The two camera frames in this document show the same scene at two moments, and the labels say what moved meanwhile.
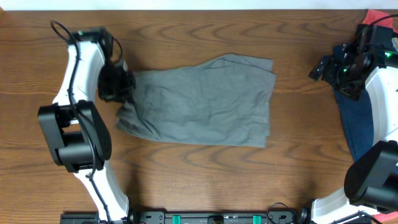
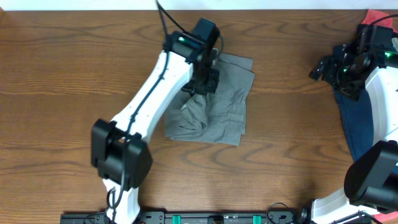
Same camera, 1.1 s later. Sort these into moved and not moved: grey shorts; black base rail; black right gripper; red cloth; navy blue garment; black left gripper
Moved: grey shorts; black left gripper
Not moved: navy blue garment; black base rail; black right gripper; red cloth
